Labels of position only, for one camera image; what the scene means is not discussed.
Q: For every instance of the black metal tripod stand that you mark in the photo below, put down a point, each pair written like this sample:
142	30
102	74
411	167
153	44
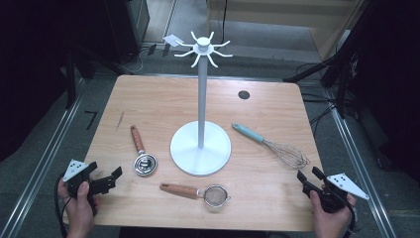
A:
70	79

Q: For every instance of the aluminium floor rail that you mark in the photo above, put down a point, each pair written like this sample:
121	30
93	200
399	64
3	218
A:
43	158
360	165

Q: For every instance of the person's right hand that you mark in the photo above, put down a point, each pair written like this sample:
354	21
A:
332	223

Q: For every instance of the black cabinet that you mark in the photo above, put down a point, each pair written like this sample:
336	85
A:
128	26

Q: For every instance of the dark round table grommet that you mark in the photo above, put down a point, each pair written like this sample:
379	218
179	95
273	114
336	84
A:
243	95

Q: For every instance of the person's left hand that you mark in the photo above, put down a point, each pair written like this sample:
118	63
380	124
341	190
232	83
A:
79	211

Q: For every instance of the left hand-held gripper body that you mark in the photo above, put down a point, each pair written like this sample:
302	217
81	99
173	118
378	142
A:
75	169

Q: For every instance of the white paper card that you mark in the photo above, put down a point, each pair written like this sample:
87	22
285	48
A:
172	40

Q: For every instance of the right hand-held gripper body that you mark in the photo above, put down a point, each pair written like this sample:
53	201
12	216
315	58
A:
345	185

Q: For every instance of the white hook rack stand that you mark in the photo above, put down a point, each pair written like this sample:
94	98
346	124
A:
202	99

